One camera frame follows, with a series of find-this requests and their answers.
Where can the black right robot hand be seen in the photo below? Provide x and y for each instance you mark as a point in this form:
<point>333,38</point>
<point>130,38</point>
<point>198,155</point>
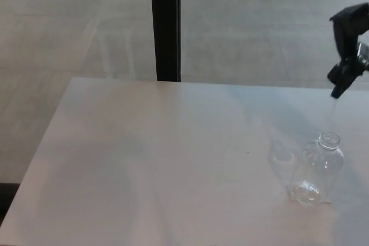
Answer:
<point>347,27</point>

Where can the black spray trigger lid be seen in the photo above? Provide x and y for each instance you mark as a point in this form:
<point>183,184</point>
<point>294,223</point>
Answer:
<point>341,75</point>

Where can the clear plastic spray bottle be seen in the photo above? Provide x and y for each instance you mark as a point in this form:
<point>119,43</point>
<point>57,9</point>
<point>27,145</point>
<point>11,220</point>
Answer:
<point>325,165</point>

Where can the black vertical window post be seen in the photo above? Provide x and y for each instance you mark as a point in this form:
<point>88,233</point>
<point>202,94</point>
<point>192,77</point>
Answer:
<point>165,27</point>

